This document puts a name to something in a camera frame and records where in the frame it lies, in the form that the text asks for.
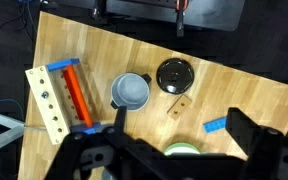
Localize light green bowl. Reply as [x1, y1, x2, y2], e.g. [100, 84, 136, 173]
[163, 142, 202, 157]

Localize black clamp orange handle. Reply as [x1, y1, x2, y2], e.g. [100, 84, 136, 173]
[174, 0, 189, 38]

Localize blue toy building brick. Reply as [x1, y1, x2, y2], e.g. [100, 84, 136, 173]
[202, 116, 228, 134]

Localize wooden rack blue ends orange rods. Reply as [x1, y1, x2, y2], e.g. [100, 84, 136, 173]
[24, 57, 102, 146]

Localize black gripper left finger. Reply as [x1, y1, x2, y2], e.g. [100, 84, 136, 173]
[113, 105, 128, 133]

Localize small wooden block two holes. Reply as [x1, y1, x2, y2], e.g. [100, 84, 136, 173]
[166, 94, 193, 121]

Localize blue cable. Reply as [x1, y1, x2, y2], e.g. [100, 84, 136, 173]
[0, 97, 26, 118]

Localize black breadboard cart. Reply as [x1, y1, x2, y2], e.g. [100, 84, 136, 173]
[55, 0, 247, 32]

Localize black round pot lid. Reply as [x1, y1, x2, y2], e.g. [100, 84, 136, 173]
[155, 57, 196, 95]

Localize grey pot with black handles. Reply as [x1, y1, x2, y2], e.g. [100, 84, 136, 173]
[109, 72, 153, 112]

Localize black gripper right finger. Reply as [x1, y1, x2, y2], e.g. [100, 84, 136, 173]
[225, 106, 264, 158]

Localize aluminium profile bar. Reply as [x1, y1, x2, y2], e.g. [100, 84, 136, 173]
[0, 108, 27, 158]

